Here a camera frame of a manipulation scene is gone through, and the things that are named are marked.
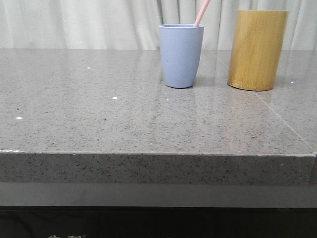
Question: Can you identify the pink chopstick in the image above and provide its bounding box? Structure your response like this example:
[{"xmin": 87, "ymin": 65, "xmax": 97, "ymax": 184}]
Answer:
[{"xmin": 193, "ymin": 0, "xmax": 211, "ymax": 27}]

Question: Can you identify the bamboo cylinder holder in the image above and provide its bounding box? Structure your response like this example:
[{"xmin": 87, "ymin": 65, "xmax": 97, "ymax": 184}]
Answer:
[{"xmin": 227, "ymin": 9, "xmax": 288, "ymax": 91}]

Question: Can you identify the dark cabinet below counter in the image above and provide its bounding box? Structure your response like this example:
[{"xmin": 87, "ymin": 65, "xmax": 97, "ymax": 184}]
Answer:
[{"xmin": 0, "ymin": 206, "xmax": 317, "ymax": 238}]

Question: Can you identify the white curtain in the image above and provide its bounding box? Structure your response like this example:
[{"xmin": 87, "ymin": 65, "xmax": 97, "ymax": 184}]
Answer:
[{"xmin": 0, "ymin": 0, "xmax": 317, "ymax": 50}]

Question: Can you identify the blue plastic cup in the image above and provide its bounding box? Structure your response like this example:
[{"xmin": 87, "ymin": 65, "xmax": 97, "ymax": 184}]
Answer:
[{"xmin": 159, "ymin": 24, "xmax": 204, "ymax": 89}]

